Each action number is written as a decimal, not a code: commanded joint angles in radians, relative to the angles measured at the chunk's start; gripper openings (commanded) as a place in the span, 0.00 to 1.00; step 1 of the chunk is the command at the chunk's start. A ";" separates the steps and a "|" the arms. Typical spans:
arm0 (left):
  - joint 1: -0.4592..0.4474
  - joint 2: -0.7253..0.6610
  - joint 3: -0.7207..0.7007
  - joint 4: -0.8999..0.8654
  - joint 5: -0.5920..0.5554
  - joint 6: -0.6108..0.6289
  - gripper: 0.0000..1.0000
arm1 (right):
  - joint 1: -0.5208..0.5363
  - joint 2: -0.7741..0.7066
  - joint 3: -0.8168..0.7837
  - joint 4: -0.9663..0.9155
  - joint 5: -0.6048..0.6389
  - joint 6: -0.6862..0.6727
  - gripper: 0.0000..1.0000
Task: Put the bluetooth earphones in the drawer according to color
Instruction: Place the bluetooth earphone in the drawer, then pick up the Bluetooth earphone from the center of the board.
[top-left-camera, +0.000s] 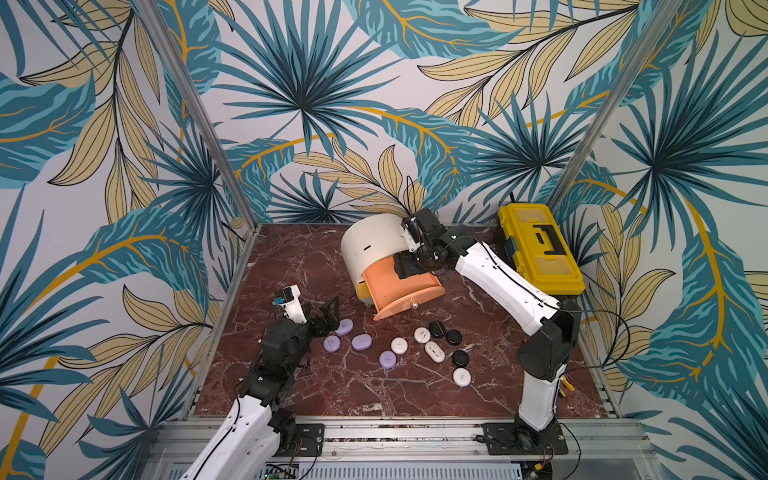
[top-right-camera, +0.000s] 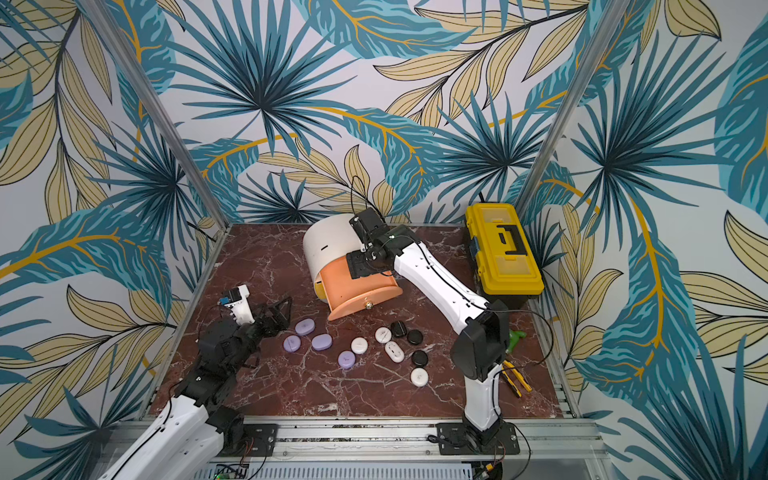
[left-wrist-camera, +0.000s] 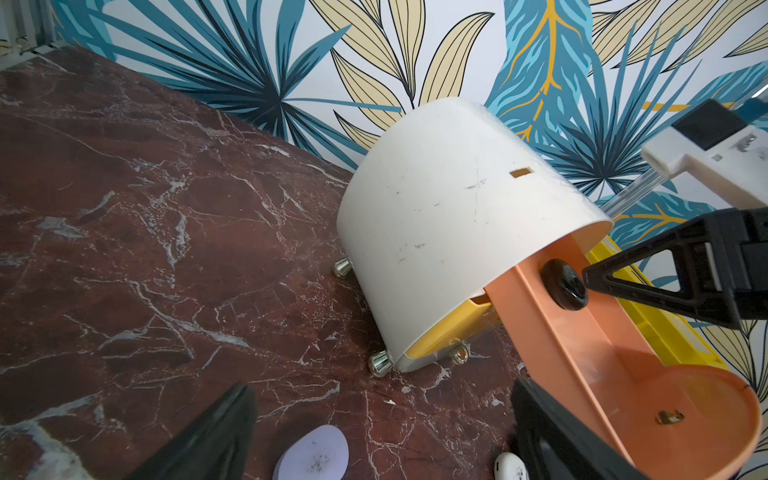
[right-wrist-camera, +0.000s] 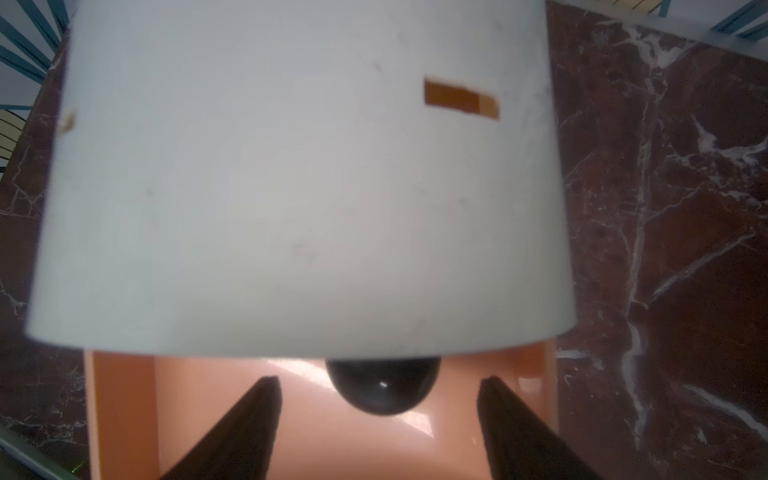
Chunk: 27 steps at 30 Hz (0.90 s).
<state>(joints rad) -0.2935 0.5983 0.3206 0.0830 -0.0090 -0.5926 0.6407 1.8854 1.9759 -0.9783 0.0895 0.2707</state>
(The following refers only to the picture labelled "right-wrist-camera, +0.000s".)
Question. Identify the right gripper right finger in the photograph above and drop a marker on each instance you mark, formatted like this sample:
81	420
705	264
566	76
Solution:
519	445

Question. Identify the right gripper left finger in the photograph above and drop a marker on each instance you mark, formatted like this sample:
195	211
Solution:
240	445

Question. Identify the orange top drawer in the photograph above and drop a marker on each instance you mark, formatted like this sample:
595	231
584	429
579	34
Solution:
145	413

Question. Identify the black round earphone case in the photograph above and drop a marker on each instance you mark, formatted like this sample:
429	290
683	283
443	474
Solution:
384	387

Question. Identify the white cylindrical drawer cabinet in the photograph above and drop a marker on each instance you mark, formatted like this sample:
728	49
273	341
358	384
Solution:
321	179

